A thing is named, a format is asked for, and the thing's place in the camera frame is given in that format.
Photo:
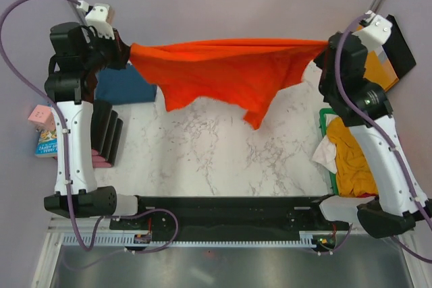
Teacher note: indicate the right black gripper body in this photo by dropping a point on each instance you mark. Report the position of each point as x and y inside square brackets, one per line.
[324, 82]

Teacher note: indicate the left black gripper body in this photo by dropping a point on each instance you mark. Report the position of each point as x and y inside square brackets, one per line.
[104, 52]

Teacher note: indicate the orange t-shirt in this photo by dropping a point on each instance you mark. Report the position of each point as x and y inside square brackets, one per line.
[246, 72]

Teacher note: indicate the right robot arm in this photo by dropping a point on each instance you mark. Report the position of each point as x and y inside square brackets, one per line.
[367, 113]

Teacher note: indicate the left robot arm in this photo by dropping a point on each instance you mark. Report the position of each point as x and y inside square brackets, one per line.
[80, 53]

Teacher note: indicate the folded blue t-shirt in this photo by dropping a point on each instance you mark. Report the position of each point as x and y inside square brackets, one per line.
[123, 87]

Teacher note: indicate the orange folder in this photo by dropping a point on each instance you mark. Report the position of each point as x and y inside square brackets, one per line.
[380, 70]

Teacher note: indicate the green plastic tray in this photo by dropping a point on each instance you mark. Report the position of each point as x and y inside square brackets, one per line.
[324, 113]

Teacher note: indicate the black flat box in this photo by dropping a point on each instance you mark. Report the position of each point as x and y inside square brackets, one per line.
[397, 50]

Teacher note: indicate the black pink roller organizer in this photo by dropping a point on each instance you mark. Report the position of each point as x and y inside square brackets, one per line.
[105, 133]

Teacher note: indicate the pink cube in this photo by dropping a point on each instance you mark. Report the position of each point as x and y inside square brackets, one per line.
[42, 118]

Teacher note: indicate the white t-shirt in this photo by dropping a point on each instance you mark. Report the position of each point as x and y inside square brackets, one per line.
[325, 155]

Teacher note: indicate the blue treehouse book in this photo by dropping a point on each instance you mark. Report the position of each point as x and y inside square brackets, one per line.
[47, 144]

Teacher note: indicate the mustard yellow t-shirt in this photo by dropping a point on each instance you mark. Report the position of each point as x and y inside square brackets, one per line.
[353, 174]

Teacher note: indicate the magenta t-shirt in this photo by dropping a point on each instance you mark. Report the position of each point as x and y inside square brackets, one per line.
[366, 195]

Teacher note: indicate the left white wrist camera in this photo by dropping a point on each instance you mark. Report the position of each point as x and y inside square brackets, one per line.
[100, 16]

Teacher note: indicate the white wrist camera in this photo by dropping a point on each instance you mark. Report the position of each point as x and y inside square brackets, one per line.
[375, 30]
[100, 16]

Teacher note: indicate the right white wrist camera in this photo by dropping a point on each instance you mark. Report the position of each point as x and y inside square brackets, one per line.
[375, 30]

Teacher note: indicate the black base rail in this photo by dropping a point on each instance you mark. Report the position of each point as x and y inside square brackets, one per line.
[230, 218]

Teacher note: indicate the white slotted cable duct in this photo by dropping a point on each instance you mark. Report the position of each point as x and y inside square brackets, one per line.
[135, 240]

